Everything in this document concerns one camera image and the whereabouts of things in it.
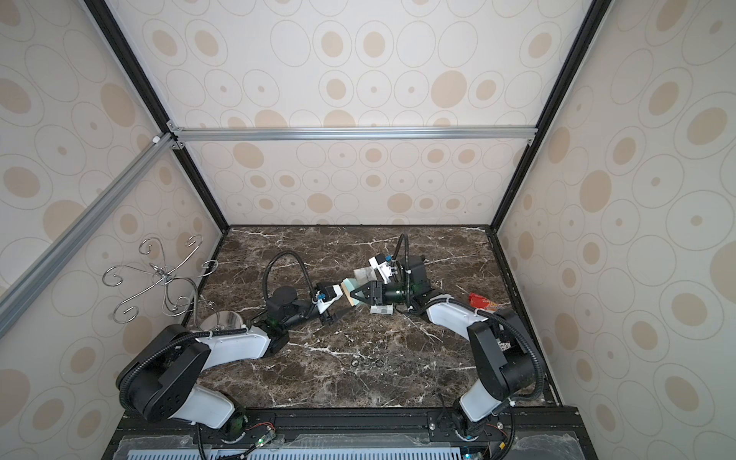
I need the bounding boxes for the white gift box grey bow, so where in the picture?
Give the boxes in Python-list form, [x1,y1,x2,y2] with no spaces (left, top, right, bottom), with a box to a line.
[354,266,378,287]

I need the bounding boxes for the white lift-off box base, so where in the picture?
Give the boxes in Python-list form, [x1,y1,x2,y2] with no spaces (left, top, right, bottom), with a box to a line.
[370,305,394,315]

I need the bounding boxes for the mint green box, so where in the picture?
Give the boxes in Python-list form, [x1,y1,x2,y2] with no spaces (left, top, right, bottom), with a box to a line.
[340,278,358,300]

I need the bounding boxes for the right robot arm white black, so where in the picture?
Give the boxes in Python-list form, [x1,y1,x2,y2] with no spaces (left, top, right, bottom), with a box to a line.
[349,256,546,437]

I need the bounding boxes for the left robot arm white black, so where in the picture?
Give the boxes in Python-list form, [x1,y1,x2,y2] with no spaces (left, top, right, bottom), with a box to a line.
[116,283,344,429]

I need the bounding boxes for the red snack bag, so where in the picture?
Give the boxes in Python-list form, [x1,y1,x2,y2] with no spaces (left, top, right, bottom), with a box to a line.
[469,292,500,312]

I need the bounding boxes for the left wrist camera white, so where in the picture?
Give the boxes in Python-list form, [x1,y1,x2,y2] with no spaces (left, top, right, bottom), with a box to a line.
[315,282,343,314]

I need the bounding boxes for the black corrugated cable right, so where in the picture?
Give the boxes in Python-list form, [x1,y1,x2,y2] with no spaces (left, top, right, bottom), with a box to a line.
[392,232,410,271]

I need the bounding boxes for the black corrugated cable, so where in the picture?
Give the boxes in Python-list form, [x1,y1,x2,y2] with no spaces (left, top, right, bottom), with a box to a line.
[261,250,317,306]
[392,232,410,271]

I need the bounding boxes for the black corrugated cable left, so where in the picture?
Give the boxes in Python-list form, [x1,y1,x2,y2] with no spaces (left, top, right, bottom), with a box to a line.
[261,250,317,306]

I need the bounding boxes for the silver wire jewelry stand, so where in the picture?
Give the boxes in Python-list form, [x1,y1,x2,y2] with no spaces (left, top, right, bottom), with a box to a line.
[101,234,220,331]

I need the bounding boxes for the horizontal aluminium rail back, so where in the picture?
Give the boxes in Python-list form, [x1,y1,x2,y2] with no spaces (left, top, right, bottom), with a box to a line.
[174,126,537,142]

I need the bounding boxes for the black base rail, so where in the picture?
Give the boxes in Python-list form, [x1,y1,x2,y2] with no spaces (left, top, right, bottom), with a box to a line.
[103,406,597,459]

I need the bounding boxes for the diagonal aluminium rail left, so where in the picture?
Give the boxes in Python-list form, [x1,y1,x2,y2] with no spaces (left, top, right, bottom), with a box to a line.
[1,132,174,335]

